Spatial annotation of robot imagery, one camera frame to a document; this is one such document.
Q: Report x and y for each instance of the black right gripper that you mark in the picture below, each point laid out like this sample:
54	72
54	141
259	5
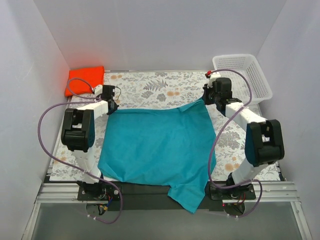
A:
206	95

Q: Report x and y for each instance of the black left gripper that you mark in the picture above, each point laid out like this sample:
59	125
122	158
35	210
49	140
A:
113	106

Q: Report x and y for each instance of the teal t shirt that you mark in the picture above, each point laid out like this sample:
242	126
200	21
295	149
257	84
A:
170	147

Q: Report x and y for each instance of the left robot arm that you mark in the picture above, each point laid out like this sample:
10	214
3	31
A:
78	134

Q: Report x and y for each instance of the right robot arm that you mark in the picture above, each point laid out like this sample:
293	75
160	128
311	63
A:
263	138

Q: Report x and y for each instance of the floral patterned table mat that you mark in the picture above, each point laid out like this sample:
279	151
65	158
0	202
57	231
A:
164	90

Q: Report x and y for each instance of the folded orange t shirt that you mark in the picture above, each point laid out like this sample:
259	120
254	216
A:
83	79

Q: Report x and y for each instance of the white plastic basket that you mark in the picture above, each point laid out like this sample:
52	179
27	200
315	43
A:
246	77

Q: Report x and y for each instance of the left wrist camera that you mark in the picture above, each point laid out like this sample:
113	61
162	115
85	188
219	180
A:
108	92

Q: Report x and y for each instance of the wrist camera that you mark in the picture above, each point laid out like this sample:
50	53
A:
108	92
223	88

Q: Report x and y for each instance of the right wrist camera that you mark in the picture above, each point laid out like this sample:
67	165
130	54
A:
223	88

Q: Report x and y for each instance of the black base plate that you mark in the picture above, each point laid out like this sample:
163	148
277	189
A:
148	197

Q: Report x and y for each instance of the aluminium frame rail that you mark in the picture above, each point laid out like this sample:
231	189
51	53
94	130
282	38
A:
58	193

